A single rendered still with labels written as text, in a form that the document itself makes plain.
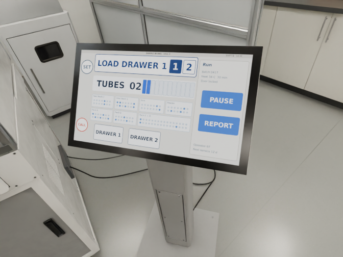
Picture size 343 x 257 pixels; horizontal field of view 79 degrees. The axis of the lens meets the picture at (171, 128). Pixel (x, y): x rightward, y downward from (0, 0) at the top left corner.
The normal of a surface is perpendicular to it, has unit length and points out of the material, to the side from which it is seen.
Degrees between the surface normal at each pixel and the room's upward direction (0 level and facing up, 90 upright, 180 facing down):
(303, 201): 0
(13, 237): 90
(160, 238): 5
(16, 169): 90
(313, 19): 90
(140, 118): 50
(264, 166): 0
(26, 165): 90
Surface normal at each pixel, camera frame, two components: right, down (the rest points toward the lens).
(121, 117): -0.25, 0.02
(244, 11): -0.76, 0.47
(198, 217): -0.05, -0.80
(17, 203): 0.54, 0.53
